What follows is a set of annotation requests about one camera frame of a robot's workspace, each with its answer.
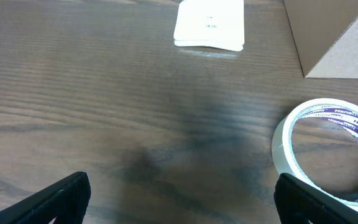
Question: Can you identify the clear tape roll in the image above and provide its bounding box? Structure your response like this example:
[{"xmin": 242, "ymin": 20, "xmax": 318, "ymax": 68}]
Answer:
[{"xmin": 272, "ymin": 98, "xmax": 358, "ymax": 212}]

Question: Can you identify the cardboard box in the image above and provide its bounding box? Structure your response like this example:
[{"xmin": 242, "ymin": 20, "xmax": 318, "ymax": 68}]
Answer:
[{"xmin": 284, "ymin": 0, "xmax": 358, "ymax": 79}]

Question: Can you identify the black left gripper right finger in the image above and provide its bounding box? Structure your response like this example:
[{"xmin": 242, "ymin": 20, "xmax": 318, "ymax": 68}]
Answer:
[{"xmin": 273, "ymin": 173, "xmax": 358, "ymax": 224}]

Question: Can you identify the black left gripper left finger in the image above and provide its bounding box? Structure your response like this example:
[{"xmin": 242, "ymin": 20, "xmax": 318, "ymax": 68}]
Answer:
[{"xmin": 0, "ymin": 172, "xmax": 91, "ymax": 224}]

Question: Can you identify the yellow sticky note pad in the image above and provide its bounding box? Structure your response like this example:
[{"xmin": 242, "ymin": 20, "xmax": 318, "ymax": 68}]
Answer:
[{"xmin": 173, "ymin": 0, "xmax": 245, "ymax": 52}]

